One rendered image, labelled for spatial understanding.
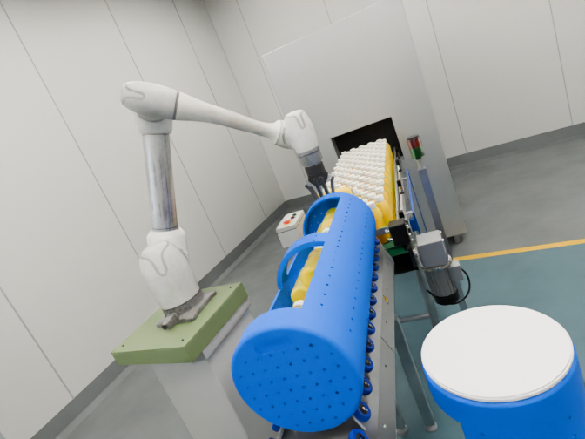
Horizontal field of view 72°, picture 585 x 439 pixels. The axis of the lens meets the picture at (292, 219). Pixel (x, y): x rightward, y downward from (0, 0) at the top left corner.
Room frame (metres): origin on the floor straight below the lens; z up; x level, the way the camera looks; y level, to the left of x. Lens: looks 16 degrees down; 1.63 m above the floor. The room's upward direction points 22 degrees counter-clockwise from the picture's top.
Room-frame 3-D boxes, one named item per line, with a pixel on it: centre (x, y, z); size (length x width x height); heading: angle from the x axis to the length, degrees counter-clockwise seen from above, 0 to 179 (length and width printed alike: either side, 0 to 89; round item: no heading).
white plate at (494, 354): (0.68, -0.27, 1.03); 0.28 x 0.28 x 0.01
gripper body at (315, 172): (1.58, -0.16, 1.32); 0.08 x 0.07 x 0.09; 70
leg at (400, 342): (1.52, -0.23, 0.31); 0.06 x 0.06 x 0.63; 70
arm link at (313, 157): (1.58, -0.16, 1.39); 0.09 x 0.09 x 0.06
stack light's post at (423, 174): (1.84, -0.66, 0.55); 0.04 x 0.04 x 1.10; 70
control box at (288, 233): (1.90, 0.01, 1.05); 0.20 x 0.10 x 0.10; 160
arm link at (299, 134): (1.59, -0.16, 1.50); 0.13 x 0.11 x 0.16; 11
